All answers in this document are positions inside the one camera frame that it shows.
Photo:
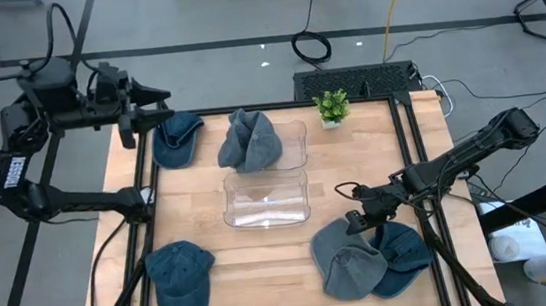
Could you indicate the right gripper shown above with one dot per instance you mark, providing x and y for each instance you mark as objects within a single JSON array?
[{"x": 381, "y": 203}]

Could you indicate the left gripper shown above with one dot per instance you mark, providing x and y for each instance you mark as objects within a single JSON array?
[{"x": 111, "y": 90}]

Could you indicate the dark blue denim cap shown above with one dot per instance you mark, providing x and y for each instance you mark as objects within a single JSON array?
[
  {"x": 180, "y": 282},
  {"x": 406, "y": 260},
  {"x": 177, "y": 147}
]

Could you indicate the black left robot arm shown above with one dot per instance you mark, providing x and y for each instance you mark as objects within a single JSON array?
[{"x": 82, "y": 204}]

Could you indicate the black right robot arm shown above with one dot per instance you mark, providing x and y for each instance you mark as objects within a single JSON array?
[{"x": 478, "y": 148}]

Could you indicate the clear plastic bin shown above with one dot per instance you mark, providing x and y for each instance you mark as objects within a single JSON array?
[
  {"x": 295, "y": 146},
  {"x": 267, "y": 199}
]

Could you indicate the green plant in white pot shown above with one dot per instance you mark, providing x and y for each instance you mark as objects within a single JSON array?
[{"x": 331, "y": 104}]

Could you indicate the black mesh computer tower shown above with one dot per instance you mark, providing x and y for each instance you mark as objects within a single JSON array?
[{"x": 346, "y": 79}]

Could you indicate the white round object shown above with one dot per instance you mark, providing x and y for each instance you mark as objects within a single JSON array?
[
  {"x": 539, "y": 269},
  {"x": 505, "y": 247}
]

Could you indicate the black bar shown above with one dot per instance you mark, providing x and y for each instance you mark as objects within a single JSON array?
[{"x": 524, "y": 204}]

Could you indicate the black aluminium table frame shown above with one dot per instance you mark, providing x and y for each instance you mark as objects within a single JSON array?
[{"x": 268, "y": 106}]

